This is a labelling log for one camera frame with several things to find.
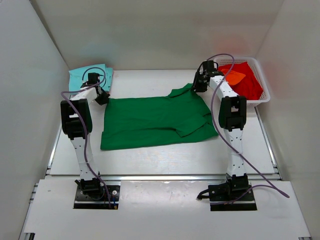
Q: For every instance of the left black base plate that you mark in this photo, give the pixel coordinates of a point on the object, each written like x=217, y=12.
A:
x=95, y=197

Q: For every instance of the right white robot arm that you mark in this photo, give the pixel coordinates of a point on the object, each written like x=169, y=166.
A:
x=232, y=118

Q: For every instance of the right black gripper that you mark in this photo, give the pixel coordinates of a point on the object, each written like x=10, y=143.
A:
x=197, y=88

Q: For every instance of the green t shirt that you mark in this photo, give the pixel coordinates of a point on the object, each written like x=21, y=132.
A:
x=180, y=117

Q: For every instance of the aluminium table rail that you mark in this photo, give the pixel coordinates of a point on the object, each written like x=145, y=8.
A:
x=203, y=177

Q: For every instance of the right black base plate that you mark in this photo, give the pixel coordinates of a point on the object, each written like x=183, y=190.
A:
x=232, y=200

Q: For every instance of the red t shirt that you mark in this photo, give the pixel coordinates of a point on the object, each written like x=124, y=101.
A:
x=249, y=86

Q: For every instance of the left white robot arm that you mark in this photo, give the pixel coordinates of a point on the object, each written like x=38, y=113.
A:
x=76, y=123

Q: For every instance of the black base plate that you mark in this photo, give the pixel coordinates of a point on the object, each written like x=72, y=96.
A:
x=232, y=200
x=95, y=197

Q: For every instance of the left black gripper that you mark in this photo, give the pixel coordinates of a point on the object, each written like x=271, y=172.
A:
x=104, y=100

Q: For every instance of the orange t shirt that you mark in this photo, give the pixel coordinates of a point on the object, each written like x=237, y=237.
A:
x=233, y=77

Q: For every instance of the folded teal t shirt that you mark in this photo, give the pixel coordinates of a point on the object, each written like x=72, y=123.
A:
x=79, y=76

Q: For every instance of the white plastic basket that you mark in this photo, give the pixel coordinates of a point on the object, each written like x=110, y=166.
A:
x=226, y=62

